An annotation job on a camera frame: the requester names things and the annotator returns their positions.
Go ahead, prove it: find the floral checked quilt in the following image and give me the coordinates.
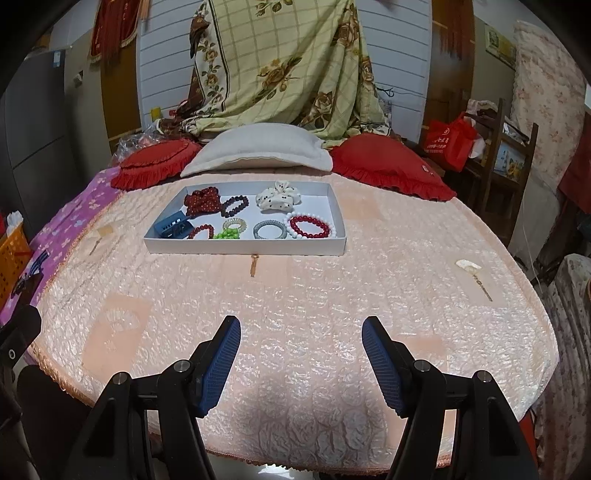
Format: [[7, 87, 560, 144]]
[[157, 0, 391, 148]]

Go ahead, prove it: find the blue hair claw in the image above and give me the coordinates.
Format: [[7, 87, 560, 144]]
[[154, 213, 192, 238]]

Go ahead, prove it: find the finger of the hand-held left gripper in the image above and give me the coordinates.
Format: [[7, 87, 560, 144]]
[[0, 305, 42, 370]]

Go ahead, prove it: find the floral upright mattress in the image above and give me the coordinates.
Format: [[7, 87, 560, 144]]
[[510, 19, 591, 185]]

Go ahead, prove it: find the red hanging cloth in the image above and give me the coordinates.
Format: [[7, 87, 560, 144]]
[[89, 0, 139, 63]]

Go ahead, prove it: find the orange plastic basket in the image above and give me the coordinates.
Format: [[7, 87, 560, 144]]
[[0, 226, 33, 308]]

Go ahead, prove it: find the brown wooden door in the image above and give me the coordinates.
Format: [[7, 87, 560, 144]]
[[102, 44, 143, 141]]

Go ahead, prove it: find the grey braided bracelet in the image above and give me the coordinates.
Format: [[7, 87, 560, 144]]
[[253, 220, 288, 241]]

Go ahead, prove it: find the white cardboard tray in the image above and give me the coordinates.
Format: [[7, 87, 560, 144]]
[[143, 181, 348, 256]]

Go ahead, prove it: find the white bead bracelet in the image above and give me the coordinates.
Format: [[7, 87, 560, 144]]
[[284, 212, 335, 241]]

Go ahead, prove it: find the red shopping bag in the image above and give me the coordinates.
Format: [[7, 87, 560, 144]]
[[424, 112, 481, 172]]

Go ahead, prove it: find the red ruffled cushion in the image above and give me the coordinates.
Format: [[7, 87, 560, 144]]
[[330, 134, 458, 202], [111, 138, 204, 190]]

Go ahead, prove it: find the white pillow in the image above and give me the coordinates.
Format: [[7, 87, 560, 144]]
[[180, 122, 334, 178]]

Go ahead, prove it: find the clear plastic bag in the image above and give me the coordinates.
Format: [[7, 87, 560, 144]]
[[112, 131, 155, 164]]

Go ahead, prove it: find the grey refrigerator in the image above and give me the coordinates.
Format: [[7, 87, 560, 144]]
[[0, 46, 68, 222]]

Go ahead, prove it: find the dark brown bead bracelet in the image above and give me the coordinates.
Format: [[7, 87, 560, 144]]
[[220, 196, 250, 219]]

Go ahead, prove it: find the white dotted hair claw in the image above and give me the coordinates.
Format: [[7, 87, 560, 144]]
[[256, 181, 303, 214]]

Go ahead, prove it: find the wall poster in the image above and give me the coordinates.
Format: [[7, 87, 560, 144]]
[[484, 24, 517, 62]]

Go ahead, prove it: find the floral cloth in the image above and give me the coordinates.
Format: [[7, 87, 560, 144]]
[[545, 254, 591, 480]]

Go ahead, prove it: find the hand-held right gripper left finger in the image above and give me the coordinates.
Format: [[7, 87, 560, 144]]
[[65, 315, 242, 480]]

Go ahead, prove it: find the white slatted headboard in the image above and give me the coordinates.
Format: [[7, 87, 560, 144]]
[[136, 0, 435, 137]]

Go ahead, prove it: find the dark red hair scrunchie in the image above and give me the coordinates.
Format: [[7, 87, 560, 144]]
[[184, 186, 221, 214]]

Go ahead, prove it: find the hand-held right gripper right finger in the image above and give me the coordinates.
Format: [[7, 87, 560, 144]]
[[361, 316, 542, 480]]

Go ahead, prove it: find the wooden chair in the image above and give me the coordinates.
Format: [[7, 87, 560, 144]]
[[464, 98, 540, 247]]

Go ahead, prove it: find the purple floral sheet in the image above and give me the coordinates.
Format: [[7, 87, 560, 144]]
[[0, 167, 123, 324]]

